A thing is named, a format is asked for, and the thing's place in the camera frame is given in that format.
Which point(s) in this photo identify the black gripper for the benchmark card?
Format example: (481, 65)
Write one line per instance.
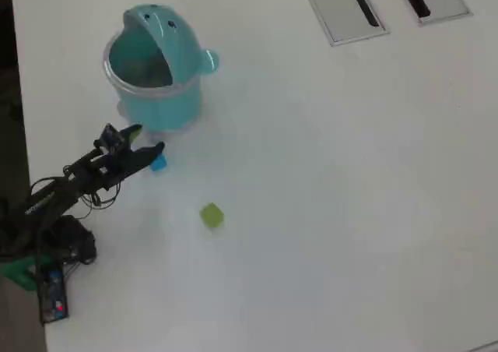
(111, 169)

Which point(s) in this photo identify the blue lego block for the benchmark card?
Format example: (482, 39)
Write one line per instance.
(159, 163)

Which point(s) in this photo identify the green lego block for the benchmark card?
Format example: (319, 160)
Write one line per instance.
(212, 215)

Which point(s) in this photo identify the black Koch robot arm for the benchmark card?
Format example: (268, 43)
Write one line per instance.
(43, 203)

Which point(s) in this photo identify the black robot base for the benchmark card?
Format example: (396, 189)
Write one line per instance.
(74, 239)

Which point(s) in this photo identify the teal whale-shaped bin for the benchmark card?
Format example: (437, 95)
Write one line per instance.
(163, 106)

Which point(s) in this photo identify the green table clamp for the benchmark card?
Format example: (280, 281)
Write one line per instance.
(19, 272)

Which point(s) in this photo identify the blue controller circuit board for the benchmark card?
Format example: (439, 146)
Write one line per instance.
(54, 297)

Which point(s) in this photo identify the small wrist camera board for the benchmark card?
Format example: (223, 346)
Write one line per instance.
(111, 138)

